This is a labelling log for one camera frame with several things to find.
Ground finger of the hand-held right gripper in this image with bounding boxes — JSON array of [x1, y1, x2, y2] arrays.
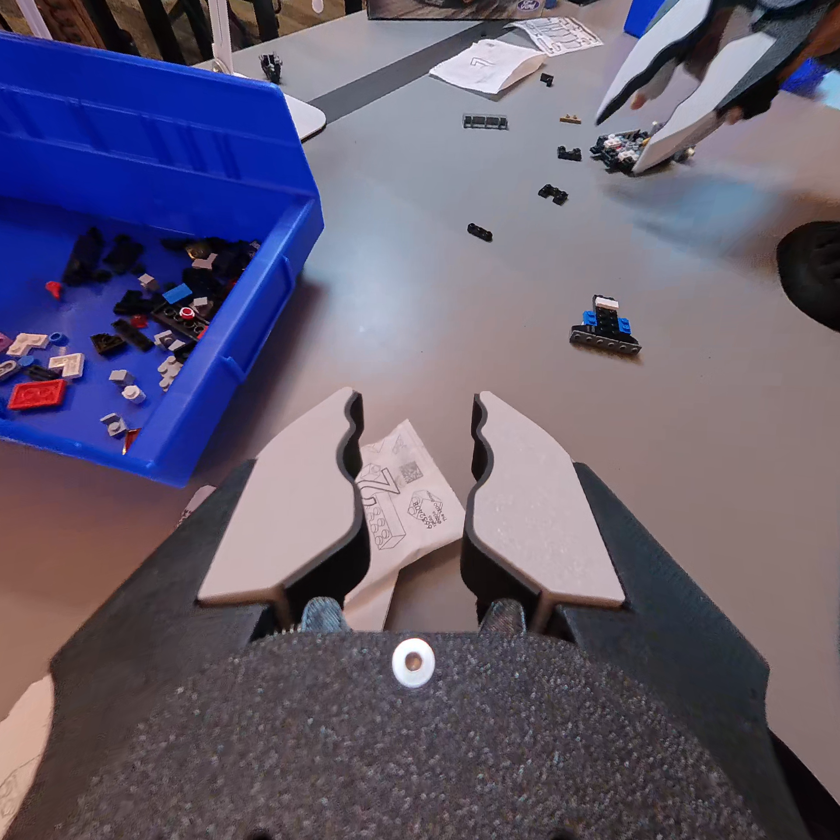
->
[[650, 29, 782, 175], [598, 0, 716, 126]]

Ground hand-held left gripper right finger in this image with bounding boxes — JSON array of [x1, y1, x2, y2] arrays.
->
[[462, 390, 628, 631]]

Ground lego car model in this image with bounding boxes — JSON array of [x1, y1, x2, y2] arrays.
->
[[588, 122, 697, 175]]

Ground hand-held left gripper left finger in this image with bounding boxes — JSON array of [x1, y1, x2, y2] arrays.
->
[[195, 388, 371, 611]]

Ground lego set box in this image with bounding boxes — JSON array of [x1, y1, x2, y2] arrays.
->
[[368, 0, 513, 21]]

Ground black rough rounded object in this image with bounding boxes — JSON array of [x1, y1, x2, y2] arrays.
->
[[775, 220, 840, 333]]

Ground lego pieces pile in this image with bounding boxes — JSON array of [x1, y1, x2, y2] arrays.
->
[[0, 226, 263, 454]]

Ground black blue lego subassembly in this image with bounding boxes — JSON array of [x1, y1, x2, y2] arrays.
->
[[569, 293, 644, 358]]

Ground large printed paper bag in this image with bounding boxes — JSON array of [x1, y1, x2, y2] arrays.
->
[[0, 672, 56, 828]]

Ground small numbered paper bag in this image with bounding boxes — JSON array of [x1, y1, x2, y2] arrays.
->
[[344, 418, 467, 634]]

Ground white paper sheets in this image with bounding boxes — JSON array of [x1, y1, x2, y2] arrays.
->
[[430, 16, 605, 95]]

